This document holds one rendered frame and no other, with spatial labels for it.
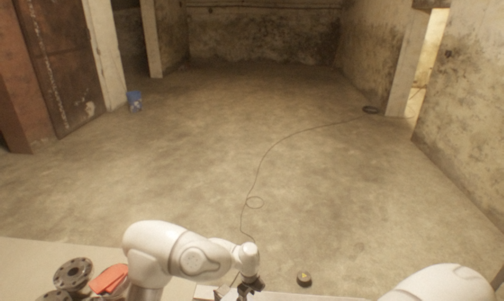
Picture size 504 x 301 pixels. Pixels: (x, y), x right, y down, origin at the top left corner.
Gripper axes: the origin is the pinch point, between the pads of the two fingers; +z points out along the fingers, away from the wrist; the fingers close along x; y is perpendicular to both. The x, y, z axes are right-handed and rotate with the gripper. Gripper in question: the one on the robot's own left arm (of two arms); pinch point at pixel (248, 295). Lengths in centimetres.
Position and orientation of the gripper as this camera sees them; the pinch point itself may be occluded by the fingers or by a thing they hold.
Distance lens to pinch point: 158.1
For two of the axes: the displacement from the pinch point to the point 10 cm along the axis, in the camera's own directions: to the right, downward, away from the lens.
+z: -0.2, 8.9, 4.6
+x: -6.3, 3.4, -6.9
